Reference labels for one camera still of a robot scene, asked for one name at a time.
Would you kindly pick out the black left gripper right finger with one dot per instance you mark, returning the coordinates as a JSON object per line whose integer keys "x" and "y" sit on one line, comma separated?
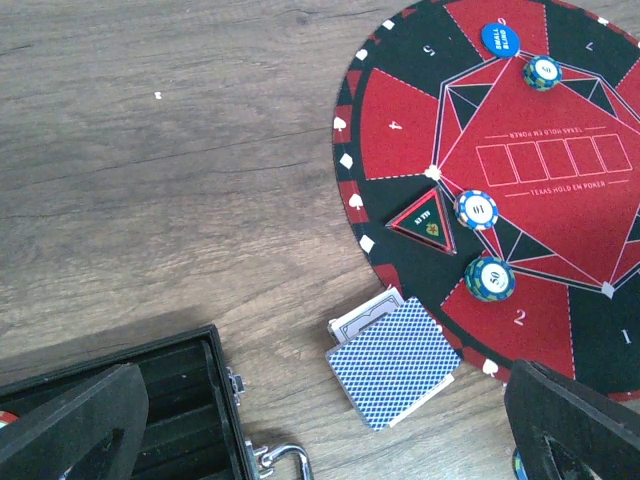
{"x": 565, "y": 430}

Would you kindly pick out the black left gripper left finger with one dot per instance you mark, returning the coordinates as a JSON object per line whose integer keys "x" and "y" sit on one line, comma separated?
{"x": 93, "y": 430}

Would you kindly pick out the green blue 50 chip stack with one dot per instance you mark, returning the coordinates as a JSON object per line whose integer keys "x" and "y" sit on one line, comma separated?
{"x": 518, "y": 466}

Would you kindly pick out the blue small blind button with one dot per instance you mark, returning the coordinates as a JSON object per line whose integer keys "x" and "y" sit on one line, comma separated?
{"x": 500, "y": 40}

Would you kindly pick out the chips in case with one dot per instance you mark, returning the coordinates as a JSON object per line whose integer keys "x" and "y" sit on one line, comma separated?
{"x": 6, "y": 418}

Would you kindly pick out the black poker set case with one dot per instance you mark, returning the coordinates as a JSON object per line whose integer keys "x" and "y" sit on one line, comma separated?
{"x": 193, "y": 430}

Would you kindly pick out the white card box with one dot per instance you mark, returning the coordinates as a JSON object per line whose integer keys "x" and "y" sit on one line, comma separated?
{"x": 365, "y": 320}

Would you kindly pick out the triangular all in marker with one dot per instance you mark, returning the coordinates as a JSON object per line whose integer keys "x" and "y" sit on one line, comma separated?
{"x": 426, "y": 221}

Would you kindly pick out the round red black poker mat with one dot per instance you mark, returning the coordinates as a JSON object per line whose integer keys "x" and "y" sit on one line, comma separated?
{"x": 425, "y": 104}

